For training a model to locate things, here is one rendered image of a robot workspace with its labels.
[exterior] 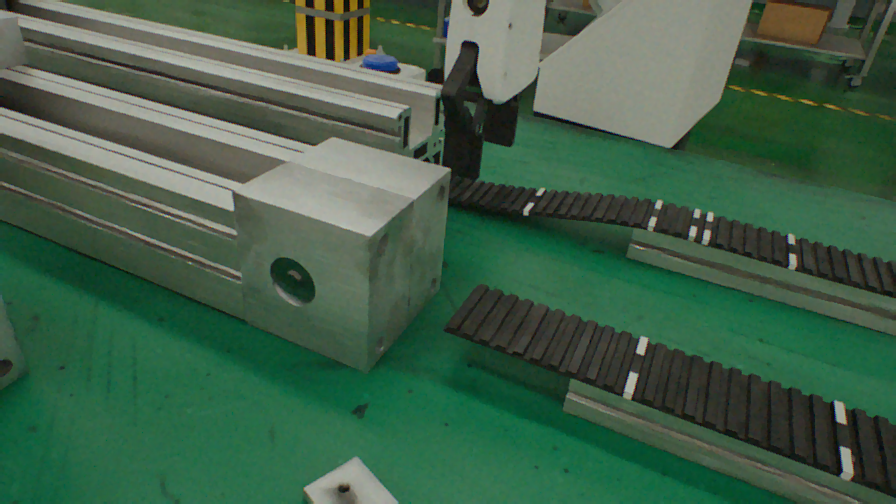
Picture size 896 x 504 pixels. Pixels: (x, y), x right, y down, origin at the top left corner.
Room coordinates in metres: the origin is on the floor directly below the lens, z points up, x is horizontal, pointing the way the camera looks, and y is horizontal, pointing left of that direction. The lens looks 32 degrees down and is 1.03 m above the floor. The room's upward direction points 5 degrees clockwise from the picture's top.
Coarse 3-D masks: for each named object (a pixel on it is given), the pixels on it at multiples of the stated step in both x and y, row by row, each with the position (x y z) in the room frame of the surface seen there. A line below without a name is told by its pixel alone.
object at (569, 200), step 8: (568, 192) 0.49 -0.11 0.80; (576, 192) 0.48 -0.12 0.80; (560, 200) 0.47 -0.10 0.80; (568, 200) 0.47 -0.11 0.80; (576, 200) 0.47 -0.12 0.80; (552, 208) 0.45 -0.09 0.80; (560, 208) 0.46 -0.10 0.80; (568, 208) 0.45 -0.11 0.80; (544, 216) 0.44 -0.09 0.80; (552, 216) 0.44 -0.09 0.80; (560, 216) 0.44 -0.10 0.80
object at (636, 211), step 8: (632, 200) 0.46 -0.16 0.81; (640, 200) 0.46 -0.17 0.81; (648, 200) 0.46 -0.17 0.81; (624, 208) 0.45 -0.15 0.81; (632, 208) 0.44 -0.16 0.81; (640, 208) 0.44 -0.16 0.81; (648, 208) 0.45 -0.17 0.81; (624, 216) 0.43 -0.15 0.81; (632, 216) 0.43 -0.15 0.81; (640, 216) 0.43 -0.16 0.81; (616, 224) 0.42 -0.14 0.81; (624, 224) 0.42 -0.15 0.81; (632, 224) 0.42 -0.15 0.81; (640, 224) 0.41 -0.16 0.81
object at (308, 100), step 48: (48, 0) 0.77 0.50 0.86; (48, 48) 0.65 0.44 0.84; (96, 48) 0.61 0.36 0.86; (144, 48) 0.60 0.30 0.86; (192, 48) 0.65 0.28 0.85; (240, 48) 0.63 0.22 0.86; (144, 96) 0.58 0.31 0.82; (192, 96) 0.56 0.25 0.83; (240, 96) 0.55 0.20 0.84; (288, 96) 0.51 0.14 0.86; (336, 96) 0.50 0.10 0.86; (384, 96) 0.56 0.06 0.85; (432, 96) 0.54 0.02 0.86; (384, 144) 0.48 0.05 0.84; (432, 144) 0.54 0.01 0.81
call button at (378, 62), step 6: (372, 54) 0.70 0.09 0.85; (378, 54) 0.70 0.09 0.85; (366, 60) 0.67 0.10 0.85; (372, 60) 0.67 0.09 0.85; (378, 60) 0.67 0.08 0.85; (384, 60) 0.67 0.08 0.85; (390, 60) 0.68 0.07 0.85; (396, 60) 0.68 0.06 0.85; (366, 66) 0.67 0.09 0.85; (372, 66) 0.66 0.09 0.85; (378, 66) 0.66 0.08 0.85; (384, 66) 0.67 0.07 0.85; (390, 66) 0.67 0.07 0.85; (396, 66) 0.68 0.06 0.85
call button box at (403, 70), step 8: (352, 64) 0.70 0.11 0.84; (360, 64) 0.70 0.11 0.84; (400, 64) 0.71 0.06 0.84; (384, 72) 0.67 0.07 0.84; (392, 72) 0.67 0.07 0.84; (400, 72) 0.68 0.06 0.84; (408, 72) 0.68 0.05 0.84; (416, 72) 0.69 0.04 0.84; (424, 72) 0.70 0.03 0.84; (424, 80) 0.70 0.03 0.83
